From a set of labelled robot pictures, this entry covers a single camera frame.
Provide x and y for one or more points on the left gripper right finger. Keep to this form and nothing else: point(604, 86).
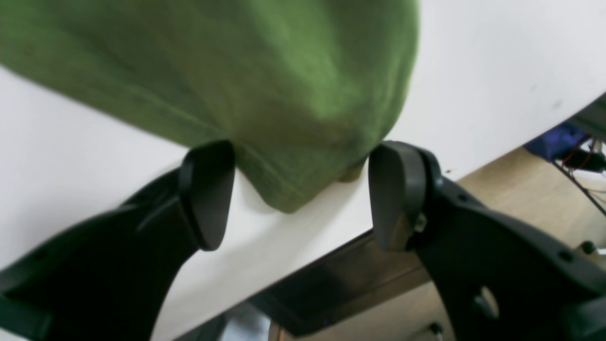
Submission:
point(499, 278)

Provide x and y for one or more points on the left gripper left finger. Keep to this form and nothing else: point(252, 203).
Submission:
point(106, 279)

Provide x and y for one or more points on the olive green t-shirt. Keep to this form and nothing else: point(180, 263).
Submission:
point(303, 89)

